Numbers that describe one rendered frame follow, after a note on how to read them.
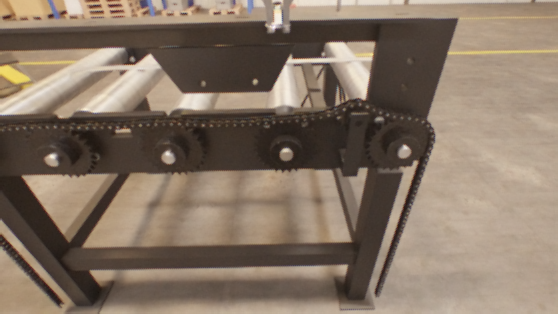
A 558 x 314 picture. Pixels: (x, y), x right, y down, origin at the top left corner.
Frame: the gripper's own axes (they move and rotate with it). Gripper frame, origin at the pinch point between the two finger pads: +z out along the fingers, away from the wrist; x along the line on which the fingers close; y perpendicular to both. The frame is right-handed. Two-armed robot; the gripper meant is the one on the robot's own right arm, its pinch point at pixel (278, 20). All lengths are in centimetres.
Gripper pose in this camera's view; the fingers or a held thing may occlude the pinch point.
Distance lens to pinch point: 56.2
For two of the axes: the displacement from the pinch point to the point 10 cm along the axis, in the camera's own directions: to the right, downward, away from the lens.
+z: 0.2, 8.3, 5.5
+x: 10.0, -0.2, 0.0
